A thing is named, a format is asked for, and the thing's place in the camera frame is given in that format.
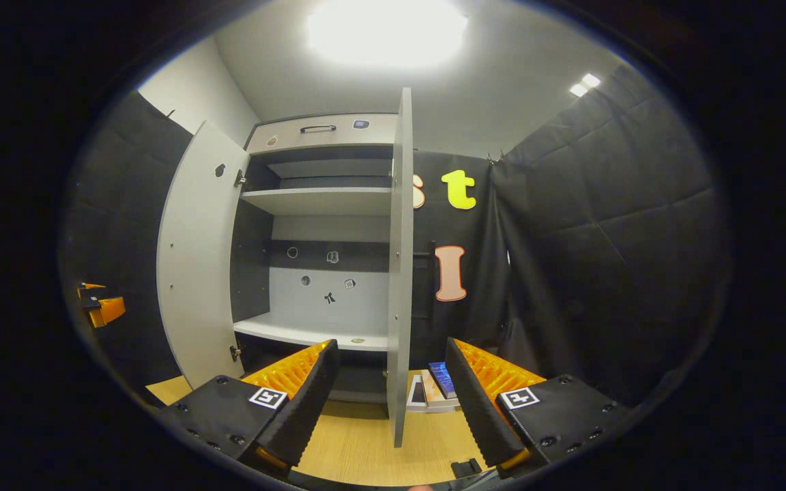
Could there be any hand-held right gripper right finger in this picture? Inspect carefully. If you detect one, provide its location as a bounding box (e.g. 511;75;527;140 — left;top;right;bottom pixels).
445;338;632;481

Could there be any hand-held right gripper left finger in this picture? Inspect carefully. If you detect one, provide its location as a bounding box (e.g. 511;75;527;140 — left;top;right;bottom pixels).
158;339;341;478

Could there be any grey cabinet door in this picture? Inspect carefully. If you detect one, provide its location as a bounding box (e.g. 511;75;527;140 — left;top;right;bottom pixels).
156;121;250;391
386;87;438;449

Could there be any grey double-door shoe cabinet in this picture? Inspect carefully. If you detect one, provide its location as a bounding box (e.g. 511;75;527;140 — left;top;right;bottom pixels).
229;113;416;404

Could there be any grey cabinet shelf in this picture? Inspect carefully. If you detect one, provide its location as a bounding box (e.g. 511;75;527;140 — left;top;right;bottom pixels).
241;187;394;218
233;312;390;353

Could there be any grey cabinet drawer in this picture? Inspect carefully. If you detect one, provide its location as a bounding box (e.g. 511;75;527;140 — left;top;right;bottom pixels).
246;114;399;154

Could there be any blue book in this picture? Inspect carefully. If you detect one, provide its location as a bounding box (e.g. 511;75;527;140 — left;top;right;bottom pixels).
428;361;459;400

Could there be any white book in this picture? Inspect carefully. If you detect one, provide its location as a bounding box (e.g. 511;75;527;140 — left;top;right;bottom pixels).
405;374;429;410

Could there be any black backdrop cloth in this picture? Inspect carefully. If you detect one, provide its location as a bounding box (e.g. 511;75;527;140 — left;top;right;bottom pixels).
59;61;731;410

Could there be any large ceiling light panel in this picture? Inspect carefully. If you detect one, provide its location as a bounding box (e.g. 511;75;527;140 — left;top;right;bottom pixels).
306;0;469;69

